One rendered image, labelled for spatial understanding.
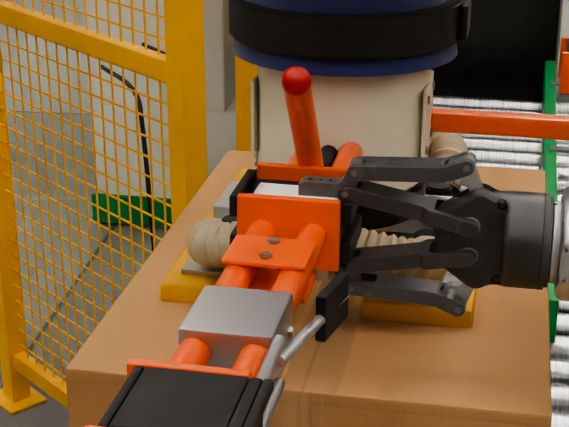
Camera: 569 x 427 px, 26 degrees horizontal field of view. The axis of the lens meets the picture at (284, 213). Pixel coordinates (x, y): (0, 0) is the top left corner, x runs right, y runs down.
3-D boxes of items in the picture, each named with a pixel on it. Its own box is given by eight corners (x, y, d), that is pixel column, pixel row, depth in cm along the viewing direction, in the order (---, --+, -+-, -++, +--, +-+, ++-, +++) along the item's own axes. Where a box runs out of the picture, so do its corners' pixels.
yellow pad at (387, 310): (400, 193, 143) (401, 152, 141) (487, 200, 141) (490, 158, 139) (360, 321, 112) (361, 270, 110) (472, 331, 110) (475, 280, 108)
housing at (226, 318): (201, 341, 86) (200, 282, 84) (297, 351, 84) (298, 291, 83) (174, 390, 79) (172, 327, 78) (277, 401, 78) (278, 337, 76)
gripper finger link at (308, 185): (361, 200, 97) (362, 164, 95) (298, 195, 97) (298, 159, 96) (364, 193, 98) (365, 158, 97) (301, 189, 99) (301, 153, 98)
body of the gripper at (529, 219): (559, 208, 90) (432, 199, 92) (549, 313, 94) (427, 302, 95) (558, 174, 97) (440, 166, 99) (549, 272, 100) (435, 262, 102)
